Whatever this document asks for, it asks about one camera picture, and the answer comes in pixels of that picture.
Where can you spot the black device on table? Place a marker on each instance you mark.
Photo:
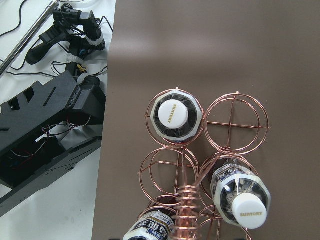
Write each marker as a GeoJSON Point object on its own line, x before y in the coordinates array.
{"type": "Point", "coordinates": [45, 131]}

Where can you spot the copper wire bottle basket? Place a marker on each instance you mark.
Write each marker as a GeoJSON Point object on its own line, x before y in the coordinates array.
{"type": "Point", "coordinates": [234, 125]}

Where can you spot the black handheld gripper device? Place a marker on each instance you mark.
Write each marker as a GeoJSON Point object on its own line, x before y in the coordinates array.
{"type": "Point", "coordinates": [69, 24]}

